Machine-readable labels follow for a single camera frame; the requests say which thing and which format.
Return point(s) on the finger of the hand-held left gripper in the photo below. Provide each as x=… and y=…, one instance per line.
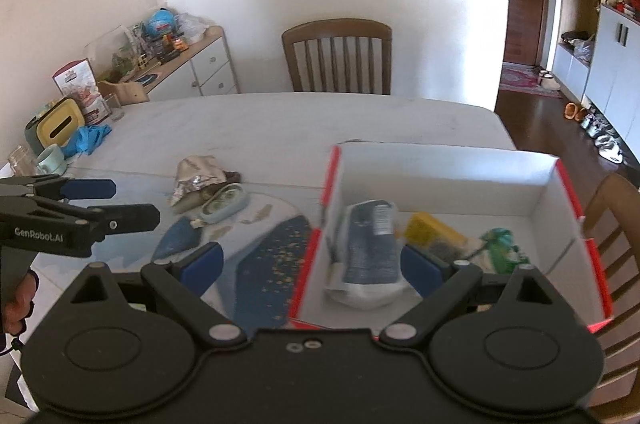
x=90, y=189
x=135, y=216

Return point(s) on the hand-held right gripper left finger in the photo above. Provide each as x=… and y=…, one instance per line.
x=202, y=264

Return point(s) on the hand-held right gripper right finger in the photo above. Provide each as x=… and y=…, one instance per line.
x=419, y=273

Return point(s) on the dark speckled packet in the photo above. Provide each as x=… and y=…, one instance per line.
x=442, y=250

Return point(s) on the yellow packet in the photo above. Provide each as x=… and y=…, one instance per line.
x=430, y=229

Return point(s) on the grey packet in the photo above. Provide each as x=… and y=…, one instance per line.
x=370, y=244

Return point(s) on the white embroidered sachet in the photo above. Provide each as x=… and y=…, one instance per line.
x=502, y=250

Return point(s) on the red and white cardboard box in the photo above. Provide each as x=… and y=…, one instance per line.
x=450, y=174

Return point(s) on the person's left hand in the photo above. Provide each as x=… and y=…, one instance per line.
x=20, y=306

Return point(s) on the pale green mug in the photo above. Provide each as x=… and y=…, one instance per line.
x=51, y=160

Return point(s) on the blue cloth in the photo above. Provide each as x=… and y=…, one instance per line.
x=87, y=140

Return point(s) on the oval grey case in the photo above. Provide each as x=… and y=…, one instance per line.
x=222, y=204

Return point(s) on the yellow tissue box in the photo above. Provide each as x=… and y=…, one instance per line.
x=57, y=126

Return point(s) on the glass jar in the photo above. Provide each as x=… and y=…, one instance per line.
x=22, y=161

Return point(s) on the silver foil bag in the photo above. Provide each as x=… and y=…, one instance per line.
x=197, y=176

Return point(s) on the clear drinking glass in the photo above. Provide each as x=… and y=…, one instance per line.
x=114, y=108

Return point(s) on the red printed carton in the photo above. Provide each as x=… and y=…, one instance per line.
x=80, y=89

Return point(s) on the wooden box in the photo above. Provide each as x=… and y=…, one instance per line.
x=127, y=91

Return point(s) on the clear plastic case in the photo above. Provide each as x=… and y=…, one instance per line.
x=122, y=49

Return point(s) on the white and wood sideboard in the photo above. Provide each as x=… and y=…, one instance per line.
x=210, y=69

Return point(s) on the blue globe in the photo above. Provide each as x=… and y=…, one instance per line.
x=162, y=21

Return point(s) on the white plastic bag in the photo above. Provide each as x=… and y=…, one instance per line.
x=192, y=26

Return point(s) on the wooden slat-back chair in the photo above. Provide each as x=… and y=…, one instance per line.
x=612, y=224
x=335, y=31

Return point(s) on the red patterned rug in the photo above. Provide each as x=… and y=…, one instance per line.
x=520, y=79

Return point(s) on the row of shoes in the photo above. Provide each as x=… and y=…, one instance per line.
x=600, y=134

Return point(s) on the beige slippers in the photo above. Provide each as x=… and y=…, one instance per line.
x=547, y=81

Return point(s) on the grey hallway cabinet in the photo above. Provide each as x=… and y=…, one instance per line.
x=615, y=54

